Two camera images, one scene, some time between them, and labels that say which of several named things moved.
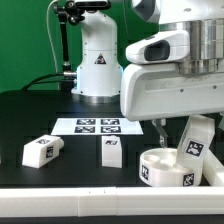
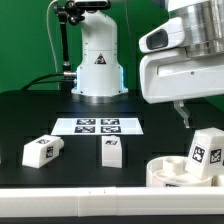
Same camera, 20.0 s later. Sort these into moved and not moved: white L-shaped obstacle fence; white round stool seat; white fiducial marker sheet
Moved: white round stool seat
Not moved: white L-shaped obstacle fence; white fiducial marker sheet
